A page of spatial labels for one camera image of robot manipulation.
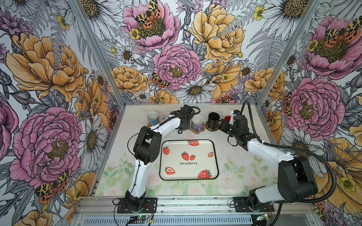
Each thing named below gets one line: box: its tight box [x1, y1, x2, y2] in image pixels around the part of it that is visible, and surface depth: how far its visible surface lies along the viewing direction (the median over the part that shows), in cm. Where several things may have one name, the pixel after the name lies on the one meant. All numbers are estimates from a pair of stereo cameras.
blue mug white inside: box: [146, 111, 159, 127], surface depth 103 cm
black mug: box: [207, 112, 224, 132], surface depth 104 cm
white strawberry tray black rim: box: [159, 139, 220, 181], surface depth 91 cm
